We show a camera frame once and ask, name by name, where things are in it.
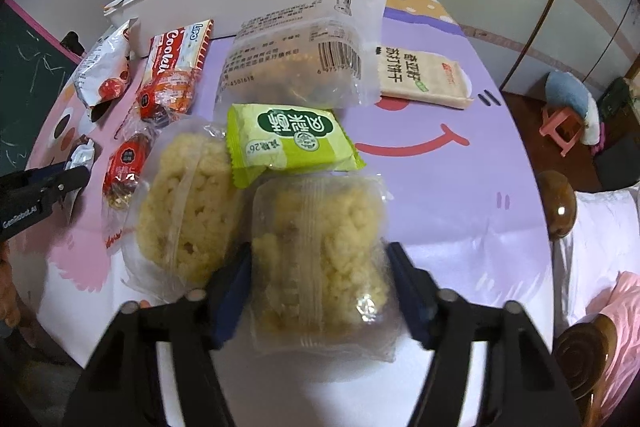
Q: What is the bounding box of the red jujube walnut candy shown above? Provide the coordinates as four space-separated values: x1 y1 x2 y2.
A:
114 69 198 140
102 127 156 210

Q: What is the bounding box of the yellow rice crisp bag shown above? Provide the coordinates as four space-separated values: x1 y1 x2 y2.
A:
250 174 401 362
120 116 246 303

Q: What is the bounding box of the silver jujube snack bag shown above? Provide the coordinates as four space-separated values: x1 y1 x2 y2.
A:
72 17 137 122

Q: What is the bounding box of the clear bag of biscuits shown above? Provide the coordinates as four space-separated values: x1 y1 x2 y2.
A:
213 0 383 122

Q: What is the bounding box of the person's left hand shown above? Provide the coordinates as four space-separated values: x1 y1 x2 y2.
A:
0 243 22 329

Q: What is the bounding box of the pink cartoon tablecloth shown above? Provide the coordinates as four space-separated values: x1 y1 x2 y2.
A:
8 0 557 427

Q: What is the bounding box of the black clamp knob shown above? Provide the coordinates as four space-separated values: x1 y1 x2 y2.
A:
60 30 85 57

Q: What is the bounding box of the red white cookies pack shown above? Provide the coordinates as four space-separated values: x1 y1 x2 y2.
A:
141 20 214 87

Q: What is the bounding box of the white pillow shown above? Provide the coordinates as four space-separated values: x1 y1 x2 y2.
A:
552 184 639 335

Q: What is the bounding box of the pink blanket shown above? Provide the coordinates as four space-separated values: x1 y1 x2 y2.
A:
586 272 639 426

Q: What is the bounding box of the pink plastic stool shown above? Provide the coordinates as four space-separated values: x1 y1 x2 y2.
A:
538 104 584 157

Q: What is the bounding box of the beige soda cracker pack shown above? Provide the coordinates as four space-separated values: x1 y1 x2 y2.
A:
376 46 473 109

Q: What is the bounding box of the green chalkboard pink frame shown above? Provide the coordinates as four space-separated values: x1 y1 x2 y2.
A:
0 0 78 174

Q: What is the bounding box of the wooden bed post knob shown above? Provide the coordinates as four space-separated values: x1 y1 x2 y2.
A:
536 170 577 242

